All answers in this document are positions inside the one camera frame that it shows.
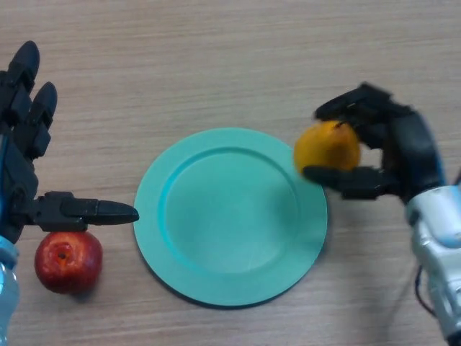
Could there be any red apple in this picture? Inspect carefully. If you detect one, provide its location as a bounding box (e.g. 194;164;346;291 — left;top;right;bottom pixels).
34;230;104;295

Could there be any yellow pear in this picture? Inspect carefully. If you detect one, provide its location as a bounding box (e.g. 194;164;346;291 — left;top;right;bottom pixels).
293;120;362;177

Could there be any green round plate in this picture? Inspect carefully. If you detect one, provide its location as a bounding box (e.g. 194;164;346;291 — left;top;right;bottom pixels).
133;127;328;308

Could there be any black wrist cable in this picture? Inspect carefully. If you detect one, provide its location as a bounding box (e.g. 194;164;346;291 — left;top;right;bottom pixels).
413;265;437;315

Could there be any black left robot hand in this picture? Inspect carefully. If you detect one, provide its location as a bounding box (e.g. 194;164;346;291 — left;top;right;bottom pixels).
0;40;140;245

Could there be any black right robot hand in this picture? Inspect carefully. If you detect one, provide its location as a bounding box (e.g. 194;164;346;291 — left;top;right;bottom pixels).
302;82;447;205

